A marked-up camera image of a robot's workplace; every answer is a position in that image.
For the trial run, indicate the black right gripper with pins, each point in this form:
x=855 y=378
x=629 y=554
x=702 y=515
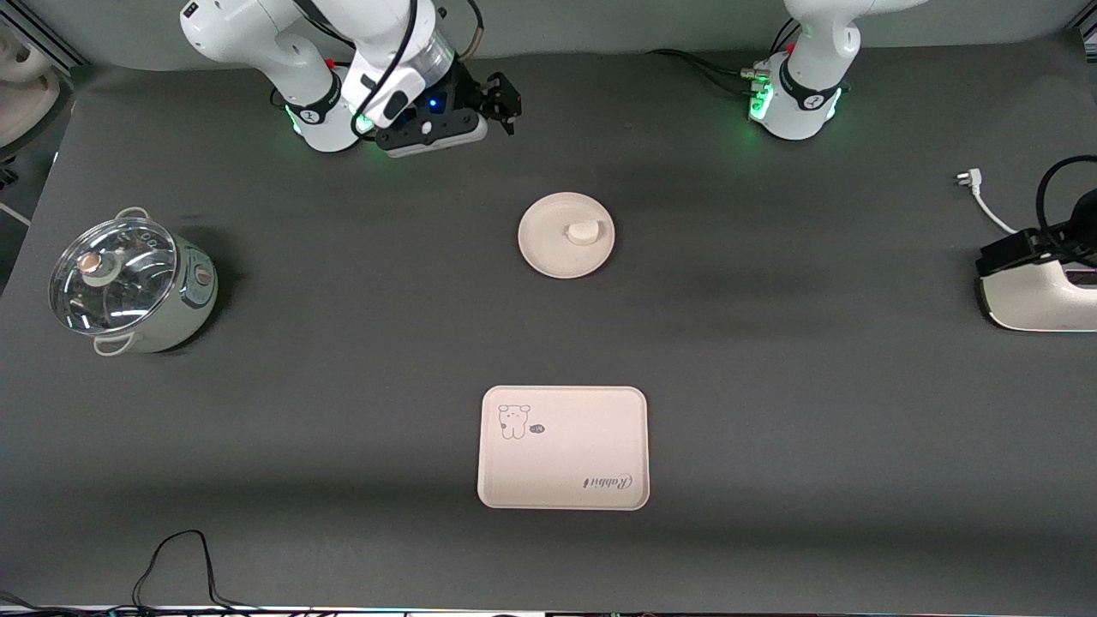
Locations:
x=465 y=95

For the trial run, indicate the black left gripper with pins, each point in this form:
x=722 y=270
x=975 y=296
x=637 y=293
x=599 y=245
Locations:
x=1084 y=224

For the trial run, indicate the round beige plate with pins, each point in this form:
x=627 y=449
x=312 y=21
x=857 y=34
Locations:
x=548 y=248

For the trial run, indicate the white steamed bun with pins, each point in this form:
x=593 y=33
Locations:
x=583 y=234

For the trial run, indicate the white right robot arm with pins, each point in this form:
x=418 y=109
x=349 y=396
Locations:
x=257 y=34

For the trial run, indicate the beige rabbit print tray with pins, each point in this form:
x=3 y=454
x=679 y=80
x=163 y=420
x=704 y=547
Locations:
x=566 y=458

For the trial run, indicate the cream white toaster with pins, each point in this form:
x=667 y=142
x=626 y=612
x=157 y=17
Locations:
x=1037 y=304

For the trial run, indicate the dark grey table mat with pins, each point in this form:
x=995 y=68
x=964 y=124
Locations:
x=386 y=343

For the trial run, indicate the pale green electric cooking pot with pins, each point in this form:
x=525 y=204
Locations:
x=193 y=308

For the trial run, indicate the glass pot lid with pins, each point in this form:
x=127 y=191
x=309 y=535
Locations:
x=128 y=291

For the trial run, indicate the beige round object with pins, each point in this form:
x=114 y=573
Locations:
x=30 y=94

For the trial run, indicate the aluminium frame rail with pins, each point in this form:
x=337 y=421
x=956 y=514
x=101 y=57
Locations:
x=1088 y=34
x=56 y=43

